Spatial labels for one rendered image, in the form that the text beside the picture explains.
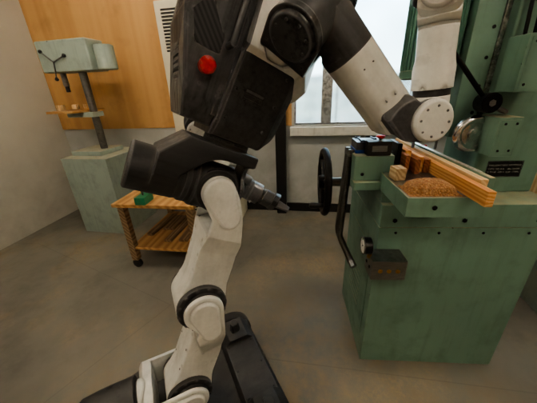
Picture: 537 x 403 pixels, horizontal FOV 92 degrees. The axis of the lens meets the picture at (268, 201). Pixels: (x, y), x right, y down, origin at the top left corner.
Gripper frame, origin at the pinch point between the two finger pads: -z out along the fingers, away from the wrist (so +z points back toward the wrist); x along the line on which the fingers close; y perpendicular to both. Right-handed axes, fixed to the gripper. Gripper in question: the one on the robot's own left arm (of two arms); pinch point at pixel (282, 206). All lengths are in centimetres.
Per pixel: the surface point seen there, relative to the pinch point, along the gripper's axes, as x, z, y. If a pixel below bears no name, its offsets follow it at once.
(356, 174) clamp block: 25.3, -14.7, 15.5
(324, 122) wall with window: -95, -22, 118
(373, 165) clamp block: 28.9, -18.1, 19.8
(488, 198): 57, -34, 8
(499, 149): 47, -47, 35
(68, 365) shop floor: -54, 53, -104
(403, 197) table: 43.3, -22.3, 5.9
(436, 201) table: 48, -29, 7
